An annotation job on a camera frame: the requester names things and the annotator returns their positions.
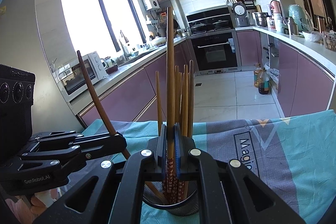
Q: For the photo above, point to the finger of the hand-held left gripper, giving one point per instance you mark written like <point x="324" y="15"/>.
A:
<point x="57" y="137"/>
<point x="105" y="144"/>

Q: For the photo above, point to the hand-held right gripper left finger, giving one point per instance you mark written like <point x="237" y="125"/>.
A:
<point x="163" y="153"/>

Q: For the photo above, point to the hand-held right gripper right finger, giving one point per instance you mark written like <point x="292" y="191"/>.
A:
<point x="178" y="153"/>

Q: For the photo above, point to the dark brown wooden chopstick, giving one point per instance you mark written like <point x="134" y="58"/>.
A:
<point x="97" y="92"/>

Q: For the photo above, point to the bunch of wooden chopsticks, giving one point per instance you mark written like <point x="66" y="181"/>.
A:
<point x="185" y="98"/>

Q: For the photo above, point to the black mesh pen holder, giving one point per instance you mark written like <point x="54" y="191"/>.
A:
<point x="183" y="210"/>

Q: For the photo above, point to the person's left hand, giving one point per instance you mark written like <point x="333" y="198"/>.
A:
<point x="42" y="199"/>

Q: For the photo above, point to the pink kitchen base cabinets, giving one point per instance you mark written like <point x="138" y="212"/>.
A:
<point x="131" y="92"/>
<point x="302" y="82"/>

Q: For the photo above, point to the white countertop oven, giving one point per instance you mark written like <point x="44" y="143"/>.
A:
<point x="71" y="81"/>

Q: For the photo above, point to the silver refrigerator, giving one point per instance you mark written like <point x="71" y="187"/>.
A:
<point x="26" y="43"/>

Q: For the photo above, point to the dark red container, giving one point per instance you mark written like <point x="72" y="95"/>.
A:
<point x="113" y="69"/>

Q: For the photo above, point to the chrome sink faucet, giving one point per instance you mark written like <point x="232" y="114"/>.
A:
<point x="123" y="43"/>

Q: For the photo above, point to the black integrated stove oven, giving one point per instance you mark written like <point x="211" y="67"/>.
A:
<point x="212" y="50"/>

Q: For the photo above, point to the kitchen window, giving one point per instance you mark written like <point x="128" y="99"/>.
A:
<point x="78" y="24"/>

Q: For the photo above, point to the dark liquid plastic bottle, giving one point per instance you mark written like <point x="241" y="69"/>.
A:
<point x="263" y="83"/>

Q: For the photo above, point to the teal grey printed tablecloth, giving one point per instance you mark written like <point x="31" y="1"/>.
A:
<point x="288" y="161"/>

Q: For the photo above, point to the white casserole pot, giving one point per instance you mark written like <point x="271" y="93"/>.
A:
<point x="158" y="42"/>

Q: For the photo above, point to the yellow cooking oil bottle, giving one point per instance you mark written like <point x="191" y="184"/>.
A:
<point x="256" y="74"/>

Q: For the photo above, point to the white plastic bag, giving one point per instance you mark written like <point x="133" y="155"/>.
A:
<point x="273" y="77"/>

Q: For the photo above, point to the black lidded wok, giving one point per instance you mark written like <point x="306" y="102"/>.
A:
<point x="220" y="23"/>
<point x="199" y="26"/>

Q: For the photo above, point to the silver rice cooker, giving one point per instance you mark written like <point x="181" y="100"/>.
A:
<point x="241" y="15"/>

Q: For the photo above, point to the stainless steel stockpot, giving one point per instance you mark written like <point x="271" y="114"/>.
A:
<point x="260" y="19"/>

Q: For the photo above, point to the stainless steel thermos bottle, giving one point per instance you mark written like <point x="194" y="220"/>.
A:
<point x="292" y="26"/>

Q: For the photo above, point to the pink electric kettle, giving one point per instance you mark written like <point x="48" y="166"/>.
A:
<point x="275" y="6"/>

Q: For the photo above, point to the white bowl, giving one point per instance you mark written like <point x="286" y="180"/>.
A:
<point x="312" y="36"/>

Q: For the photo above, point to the teal plastic-covered appliance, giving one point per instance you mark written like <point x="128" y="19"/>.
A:
<point x="299" y="16"/>

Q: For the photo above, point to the clear egg container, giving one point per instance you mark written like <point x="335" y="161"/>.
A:
<point x="330" y="41"/>

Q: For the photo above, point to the framed wall painting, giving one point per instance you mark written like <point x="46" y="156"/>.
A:
<point x="316" y="1"/>

